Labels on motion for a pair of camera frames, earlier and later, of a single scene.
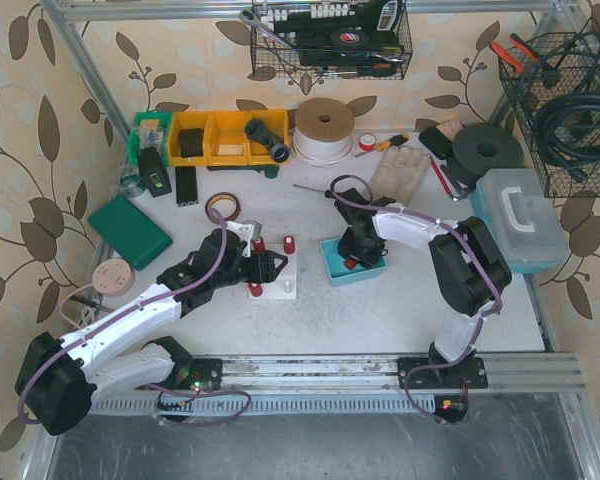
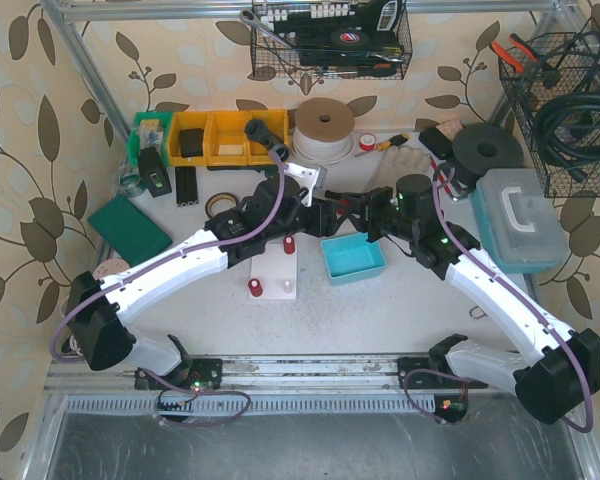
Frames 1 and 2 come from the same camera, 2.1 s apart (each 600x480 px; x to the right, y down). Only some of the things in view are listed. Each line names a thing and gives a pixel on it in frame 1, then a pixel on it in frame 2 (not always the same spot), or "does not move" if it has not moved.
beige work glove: [397, 175] does not move
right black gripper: [359, 251] -> [376, 214]
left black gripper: [255, 266] -> [321, 220]
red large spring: [256, 289] does not move
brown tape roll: [219, 195] does not move
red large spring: [289, 244] does not move
